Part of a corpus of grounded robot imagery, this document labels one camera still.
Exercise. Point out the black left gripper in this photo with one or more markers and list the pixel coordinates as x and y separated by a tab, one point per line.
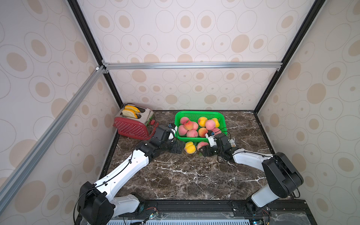
181	146

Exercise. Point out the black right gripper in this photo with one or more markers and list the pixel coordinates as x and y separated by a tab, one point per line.
208	151

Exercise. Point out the orange wrinkled peach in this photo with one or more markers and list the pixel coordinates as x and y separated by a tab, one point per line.
189	125

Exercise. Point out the pink peach with leaf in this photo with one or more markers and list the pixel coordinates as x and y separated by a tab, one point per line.
184	120

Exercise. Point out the yellow red peach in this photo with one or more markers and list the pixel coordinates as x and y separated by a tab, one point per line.
202	121

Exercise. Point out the yellow peach front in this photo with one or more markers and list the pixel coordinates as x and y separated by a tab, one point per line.
217	124

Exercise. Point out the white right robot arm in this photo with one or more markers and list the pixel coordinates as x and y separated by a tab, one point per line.
281	175

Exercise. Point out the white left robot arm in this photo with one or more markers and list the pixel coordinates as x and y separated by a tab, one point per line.
97	203

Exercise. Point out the green plastic basket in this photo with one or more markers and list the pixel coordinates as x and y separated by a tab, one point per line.
194	116

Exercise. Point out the rear toast slice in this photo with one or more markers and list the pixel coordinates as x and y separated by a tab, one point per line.
132	108

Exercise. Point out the toast slice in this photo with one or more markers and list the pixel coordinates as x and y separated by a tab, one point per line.
129	113
132	108

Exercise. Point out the front toast slice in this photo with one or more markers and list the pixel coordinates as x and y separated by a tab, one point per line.
129	113

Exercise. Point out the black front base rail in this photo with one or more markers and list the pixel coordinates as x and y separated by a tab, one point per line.
217	212

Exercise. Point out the horizontal aluminium rail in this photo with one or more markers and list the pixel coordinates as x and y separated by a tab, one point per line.
190	65

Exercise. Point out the diagonal aluminium rail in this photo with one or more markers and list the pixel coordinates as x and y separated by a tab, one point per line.
27	165

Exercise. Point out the black left frame post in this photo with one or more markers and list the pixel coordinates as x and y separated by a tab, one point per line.
80	18

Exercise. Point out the black frame post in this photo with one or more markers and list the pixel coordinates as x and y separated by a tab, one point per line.
304	28
80	18

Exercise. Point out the black right frame post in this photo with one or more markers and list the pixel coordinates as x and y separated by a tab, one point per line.
304	28

